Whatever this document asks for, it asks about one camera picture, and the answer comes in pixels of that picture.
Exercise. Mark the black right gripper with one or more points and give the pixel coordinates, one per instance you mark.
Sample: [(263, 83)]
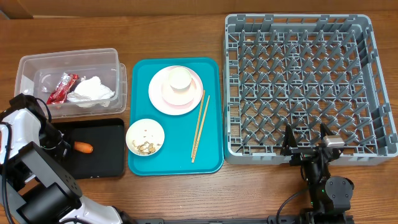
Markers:
[(301, 154)]

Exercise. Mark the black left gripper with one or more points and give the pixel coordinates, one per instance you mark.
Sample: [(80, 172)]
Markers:
[(60, 154)]

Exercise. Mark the orange carrot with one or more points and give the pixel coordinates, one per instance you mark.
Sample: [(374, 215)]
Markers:
[(83, 147)]

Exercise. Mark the red snack wrapper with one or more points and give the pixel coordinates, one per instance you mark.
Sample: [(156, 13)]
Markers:
[(59, 95)]

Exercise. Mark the white napkin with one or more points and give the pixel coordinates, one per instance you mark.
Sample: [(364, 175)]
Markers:
[(89, 90)]

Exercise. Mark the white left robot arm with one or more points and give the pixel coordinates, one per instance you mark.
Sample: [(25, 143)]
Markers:
[(35, 188)]

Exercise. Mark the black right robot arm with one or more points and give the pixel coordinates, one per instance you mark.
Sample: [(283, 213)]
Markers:
[(330, 196)]

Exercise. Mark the grey dishwasher rack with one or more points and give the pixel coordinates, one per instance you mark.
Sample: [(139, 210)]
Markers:
[(302, 71)]

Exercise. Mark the black tray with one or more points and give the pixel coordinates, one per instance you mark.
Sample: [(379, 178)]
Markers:
[(107, 138)]

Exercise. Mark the clear plastic bin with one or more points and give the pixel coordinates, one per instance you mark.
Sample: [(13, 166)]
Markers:
[(38, 75)]

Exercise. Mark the white bowl with food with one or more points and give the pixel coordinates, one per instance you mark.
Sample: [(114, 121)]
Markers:
[(145, 137)]

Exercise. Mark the teal plastic tray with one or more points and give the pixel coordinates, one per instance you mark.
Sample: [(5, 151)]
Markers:
[(174, 157)]

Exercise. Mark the wooden chopstick right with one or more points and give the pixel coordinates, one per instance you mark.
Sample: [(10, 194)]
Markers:
[(200, 130)]

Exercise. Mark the pink plate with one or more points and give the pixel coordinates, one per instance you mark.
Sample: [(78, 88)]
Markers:
[(155, 93)]

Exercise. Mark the pink shallow bowl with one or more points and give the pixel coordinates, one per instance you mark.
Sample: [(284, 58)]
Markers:
[(178, 98)]

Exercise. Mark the white cup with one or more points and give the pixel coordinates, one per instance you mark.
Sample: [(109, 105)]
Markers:
[(180, 79)]

